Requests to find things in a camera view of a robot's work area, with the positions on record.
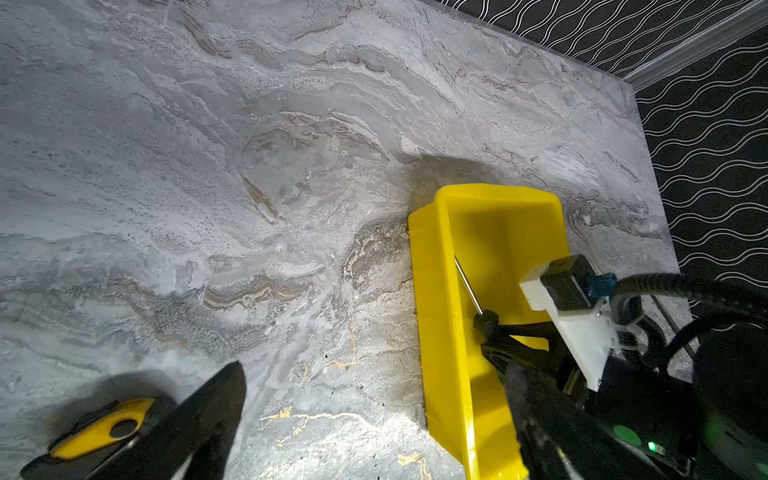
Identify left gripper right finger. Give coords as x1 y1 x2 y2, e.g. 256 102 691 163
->
505 361 666 479

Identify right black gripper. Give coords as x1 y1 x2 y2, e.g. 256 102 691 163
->
473 310 767 479

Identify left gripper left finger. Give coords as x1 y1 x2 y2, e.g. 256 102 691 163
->
88 361 247 479

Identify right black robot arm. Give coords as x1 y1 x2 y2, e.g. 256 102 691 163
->
473 273 767 479

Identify yellow plastic bin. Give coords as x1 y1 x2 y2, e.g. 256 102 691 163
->
408 184 570 479

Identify yellow black tape measure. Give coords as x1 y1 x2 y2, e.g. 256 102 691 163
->
19 396 177 479

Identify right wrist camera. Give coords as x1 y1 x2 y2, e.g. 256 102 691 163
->
520 255 619 392

